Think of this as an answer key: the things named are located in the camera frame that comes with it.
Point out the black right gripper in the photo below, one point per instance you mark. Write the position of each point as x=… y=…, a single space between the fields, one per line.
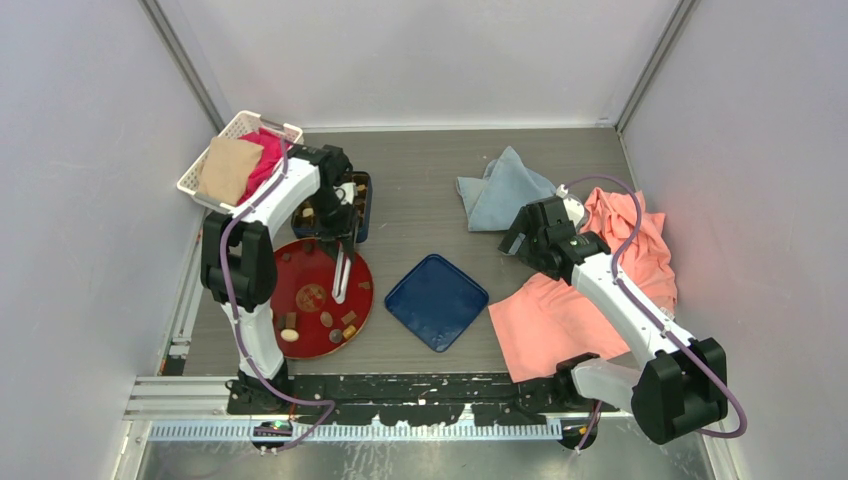
x=523 y=226

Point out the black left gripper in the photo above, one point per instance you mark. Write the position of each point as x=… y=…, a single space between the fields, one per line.
x=342 y=232

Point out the blue chocolate tin box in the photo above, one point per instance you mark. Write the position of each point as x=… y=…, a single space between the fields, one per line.
x=303 y=221

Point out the metal tongs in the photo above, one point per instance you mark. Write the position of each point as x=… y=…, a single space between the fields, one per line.
x=343 y=267

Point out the blue tin lid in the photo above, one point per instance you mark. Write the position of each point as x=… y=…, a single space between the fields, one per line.
x=436 y=301

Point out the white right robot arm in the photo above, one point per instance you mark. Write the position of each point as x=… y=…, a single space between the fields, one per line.
x=679 y=385

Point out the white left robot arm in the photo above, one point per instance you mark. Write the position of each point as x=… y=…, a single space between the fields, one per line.
x=238 y=264

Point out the caramel cube chocolate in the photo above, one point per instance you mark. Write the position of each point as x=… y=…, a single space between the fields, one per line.
x=349 y=332

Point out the white oval chocolate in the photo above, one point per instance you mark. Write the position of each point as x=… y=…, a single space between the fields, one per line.
x=289 y=335

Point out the light blue denim cloth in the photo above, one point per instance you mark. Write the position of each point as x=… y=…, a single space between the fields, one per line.
x=492 y=202

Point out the magenta cloth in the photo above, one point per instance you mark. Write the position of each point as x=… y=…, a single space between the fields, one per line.
x=272 y=152

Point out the red round tray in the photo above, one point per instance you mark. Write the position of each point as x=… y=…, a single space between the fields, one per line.
x=302 y=300

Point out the beige cloth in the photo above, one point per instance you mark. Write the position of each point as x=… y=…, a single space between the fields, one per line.
x=227 y=167

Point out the white plastic basket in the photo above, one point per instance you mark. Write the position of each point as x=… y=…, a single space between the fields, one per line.
x=244 y=122

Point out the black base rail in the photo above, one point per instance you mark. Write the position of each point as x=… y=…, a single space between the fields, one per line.
x=434 y=399

